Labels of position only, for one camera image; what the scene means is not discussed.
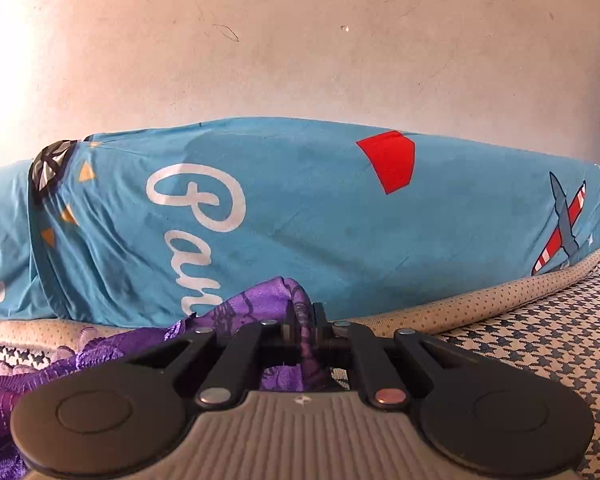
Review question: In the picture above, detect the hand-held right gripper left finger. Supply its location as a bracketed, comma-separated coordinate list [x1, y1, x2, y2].
[122, 302, 305, 406]

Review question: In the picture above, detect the purple floral dress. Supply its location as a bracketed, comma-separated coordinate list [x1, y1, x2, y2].
[0, 276, 342, 480]

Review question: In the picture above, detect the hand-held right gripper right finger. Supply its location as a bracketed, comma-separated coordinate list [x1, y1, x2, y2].
[312, 302, 481, 407]

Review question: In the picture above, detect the blue printed bedsheet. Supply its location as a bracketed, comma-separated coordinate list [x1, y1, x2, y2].
[0, 117, 600, 327]

